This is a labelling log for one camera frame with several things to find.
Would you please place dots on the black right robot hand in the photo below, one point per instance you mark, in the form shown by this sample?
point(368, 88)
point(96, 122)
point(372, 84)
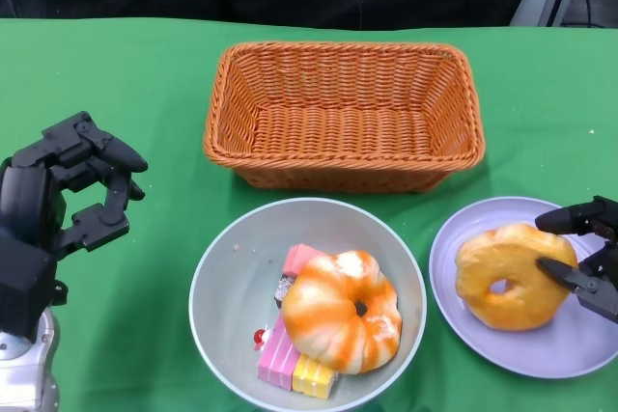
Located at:
point(603, 282)

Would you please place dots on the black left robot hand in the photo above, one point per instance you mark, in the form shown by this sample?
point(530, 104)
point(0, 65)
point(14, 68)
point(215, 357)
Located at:
point(24, 200)

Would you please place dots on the grey bowl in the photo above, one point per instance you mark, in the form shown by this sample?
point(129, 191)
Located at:
point(232, 296)

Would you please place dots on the lavender plate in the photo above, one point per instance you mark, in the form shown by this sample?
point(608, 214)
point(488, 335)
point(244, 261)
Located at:
point(449, 296)

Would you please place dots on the chocolate cake slice silver top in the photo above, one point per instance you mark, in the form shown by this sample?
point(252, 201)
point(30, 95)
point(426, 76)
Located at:
point(282, 289)

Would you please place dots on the salmon pink cake slice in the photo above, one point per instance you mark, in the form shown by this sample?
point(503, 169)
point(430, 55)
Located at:
point(299, 257)

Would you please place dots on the pink striped cake slice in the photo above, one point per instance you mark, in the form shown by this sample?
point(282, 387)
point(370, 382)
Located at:
point(277, 359)

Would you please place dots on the orange wicker basket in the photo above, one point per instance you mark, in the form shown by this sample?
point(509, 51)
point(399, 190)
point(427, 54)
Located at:
point(338, 142)

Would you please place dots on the green tablecloth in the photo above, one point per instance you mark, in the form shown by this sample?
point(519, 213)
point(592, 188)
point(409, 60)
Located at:
point(120, 93)

